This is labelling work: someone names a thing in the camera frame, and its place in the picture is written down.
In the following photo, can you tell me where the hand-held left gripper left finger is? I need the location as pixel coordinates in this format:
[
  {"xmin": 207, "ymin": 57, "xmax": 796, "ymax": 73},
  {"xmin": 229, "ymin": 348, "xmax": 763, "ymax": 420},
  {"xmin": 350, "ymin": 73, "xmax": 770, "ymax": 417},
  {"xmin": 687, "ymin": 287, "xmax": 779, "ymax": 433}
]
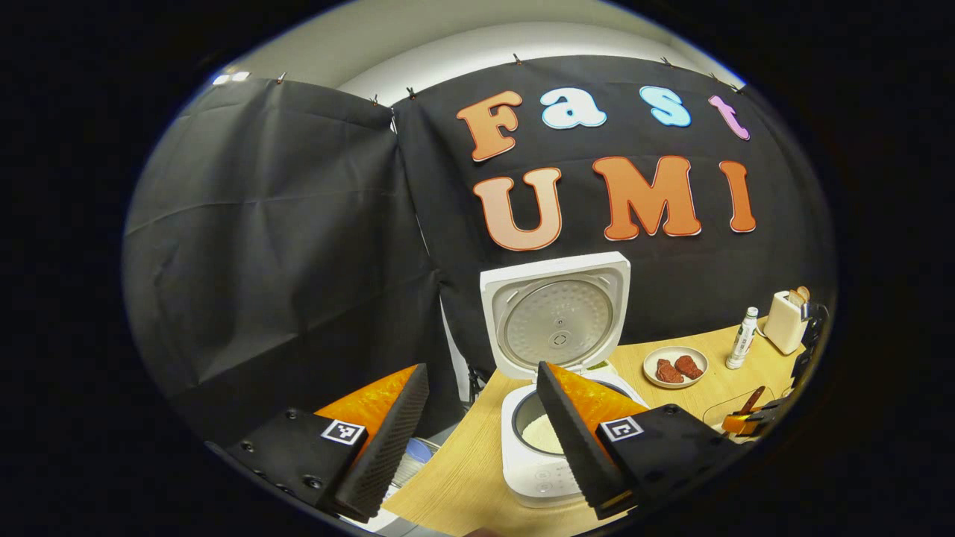
[{"xmin": 224, "ymin": 362, "xmax": 432, "ymax": 524}]

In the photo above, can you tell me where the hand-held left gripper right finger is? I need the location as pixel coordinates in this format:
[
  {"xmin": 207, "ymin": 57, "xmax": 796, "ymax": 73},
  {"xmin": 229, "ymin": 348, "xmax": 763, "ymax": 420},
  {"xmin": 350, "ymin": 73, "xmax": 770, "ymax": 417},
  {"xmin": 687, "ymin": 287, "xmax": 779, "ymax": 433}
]
[{"xmin": 535, "ymin": 361, "xmax": 737, "ymax": 522}]

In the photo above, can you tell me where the white rice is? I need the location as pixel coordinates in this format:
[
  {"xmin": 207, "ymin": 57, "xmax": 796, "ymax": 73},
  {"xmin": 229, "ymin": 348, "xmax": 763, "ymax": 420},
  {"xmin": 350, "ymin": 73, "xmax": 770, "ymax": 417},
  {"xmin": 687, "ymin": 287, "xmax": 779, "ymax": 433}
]
[{"xmin": 521, "ymin": 415, "xmax": 566, "ymax": 456}]

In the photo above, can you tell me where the white rice cooker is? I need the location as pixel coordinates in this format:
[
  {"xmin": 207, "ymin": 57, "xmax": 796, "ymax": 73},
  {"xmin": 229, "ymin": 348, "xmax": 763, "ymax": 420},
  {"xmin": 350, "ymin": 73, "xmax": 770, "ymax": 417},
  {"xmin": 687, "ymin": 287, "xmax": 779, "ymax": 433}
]
[{"xmin": 479, "ymin": 251, "xmax": 651, "ymax": 509}]

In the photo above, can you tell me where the white toaster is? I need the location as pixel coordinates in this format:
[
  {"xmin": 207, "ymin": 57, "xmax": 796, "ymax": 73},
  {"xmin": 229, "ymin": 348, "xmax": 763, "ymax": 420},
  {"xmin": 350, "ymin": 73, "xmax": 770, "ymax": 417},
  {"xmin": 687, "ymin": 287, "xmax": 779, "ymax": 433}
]
[{"xmin": 763, "ymin": 289, "xmax": 811, "ymax": 356}]

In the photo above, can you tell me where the white drink bottle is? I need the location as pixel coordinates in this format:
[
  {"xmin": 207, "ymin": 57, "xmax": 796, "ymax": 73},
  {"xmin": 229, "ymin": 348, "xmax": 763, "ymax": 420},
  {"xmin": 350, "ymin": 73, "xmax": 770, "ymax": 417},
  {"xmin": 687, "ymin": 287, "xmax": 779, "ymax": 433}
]
[{"xmin": 725, "ymin": 307, "xmax": 760, "ymax": 371}]

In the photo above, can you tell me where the white round plate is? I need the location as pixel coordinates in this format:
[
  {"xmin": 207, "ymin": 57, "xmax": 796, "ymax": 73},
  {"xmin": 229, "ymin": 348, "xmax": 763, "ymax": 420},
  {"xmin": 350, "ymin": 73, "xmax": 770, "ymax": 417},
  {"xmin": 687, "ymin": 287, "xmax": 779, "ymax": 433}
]
[{"xmin": 643, "ymin": 345, "xmax": 710, "ymax": 390}]

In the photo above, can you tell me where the black tripod stand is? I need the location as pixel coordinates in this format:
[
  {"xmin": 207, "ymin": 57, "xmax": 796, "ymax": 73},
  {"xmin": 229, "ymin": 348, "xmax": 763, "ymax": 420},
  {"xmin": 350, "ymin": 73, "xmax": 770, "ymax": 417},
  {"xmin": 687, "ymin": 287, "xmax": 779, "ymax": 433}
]
[{"xmin": 466, "ymin": 357, "xmax": 498, "ymax": 405}]

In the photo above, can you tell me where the black backdrop cloth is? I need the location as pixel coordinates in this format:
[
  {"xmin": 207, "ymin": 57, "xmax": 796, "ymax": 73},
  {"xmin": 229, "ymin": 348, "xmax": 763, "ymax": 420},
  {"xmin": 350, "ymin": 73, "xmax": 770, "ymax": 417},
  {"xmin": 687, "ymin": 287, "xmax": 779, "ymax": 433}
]
[{"xmin": 122, "ymin": 55, "xmax": 836, "ymax": 448}]

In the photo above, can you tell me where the white wire tray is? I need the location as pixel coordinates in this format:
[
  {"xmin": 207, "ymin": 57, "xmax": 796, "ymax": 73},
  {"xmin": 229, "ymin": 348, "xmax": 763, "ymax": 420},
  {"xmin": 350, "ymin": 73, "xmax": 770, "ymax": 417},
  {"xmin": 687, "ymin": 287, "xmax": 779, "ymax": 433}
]
[{"xmin": 389, "ymin": 436, "xmax": 442, "ymax": 491}]

